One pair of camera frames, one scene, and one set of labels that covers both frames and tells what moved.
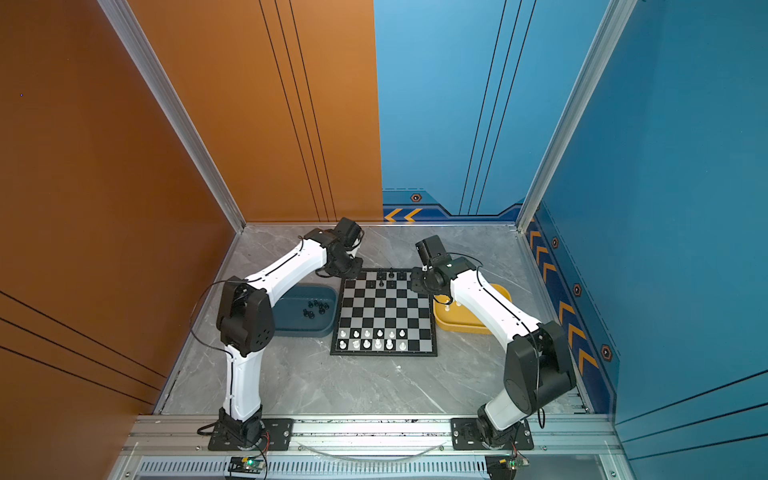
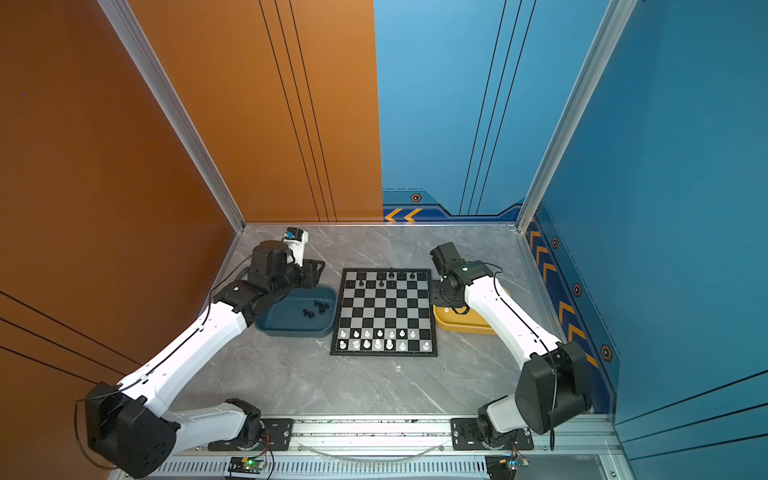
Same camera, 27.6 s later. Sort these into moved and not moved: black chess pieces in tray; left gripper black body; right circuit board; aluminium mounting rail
Moved: left gripper black body
Not moved: aluminium mounting rail; black chess pieces in tray; right circuit board
